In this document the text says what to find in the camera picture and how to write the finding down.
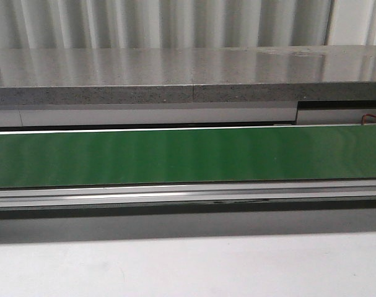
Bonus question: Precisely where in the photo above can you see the grey stone countertop slab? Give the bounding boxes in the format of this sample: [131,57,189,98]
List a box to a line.
[0,46,376,106]

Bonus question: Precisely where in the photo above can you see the white pleated curtain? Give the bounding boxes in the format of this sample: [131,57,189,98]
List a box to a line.
[0,1,376,49]

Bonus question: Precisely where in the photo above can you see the green conveyor belt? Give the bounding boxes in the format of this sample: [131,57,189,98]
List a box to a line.
[0,125,376,188]

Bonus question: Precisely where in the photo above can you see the aluminium conveyor front rail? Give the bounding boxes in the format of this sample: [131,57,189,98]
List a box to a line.
[0,179,376,207]

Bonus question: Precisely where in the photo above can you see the grey panel under countertop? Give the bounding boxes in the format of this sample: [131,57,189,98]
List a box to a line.
[0,100,376,128]

